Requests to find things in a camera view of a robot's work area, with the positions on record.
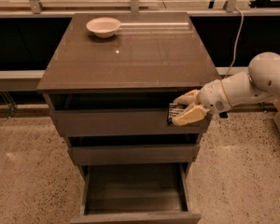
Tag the grey top drawer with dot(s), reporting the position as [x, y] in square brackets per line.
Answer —
[118, 113]

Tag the grey drawer cabinet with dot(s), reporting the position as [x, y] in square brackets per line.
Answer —
[151, 52]

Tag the white bowl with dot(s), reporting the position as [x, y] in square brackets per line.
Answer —
[103, 27]

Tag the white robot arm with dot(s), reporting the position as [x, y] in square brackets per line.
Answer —
[260, 84]

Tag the black rxbar chocolate bar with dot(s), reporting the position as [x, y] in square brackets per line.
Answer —
[173, 111]

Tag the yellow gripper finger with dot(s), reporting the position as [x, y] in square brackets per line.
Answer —
[188, 98]
[191, 113]

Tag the grey middle drawer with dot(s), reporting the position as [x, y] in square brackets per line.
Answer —
[135, 149]

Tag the grey open bottom drawer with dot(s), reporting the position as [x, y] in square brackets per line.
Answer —
[136, 194]

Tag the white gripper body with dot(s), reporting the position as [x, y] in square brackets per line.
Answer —
[213, 96]

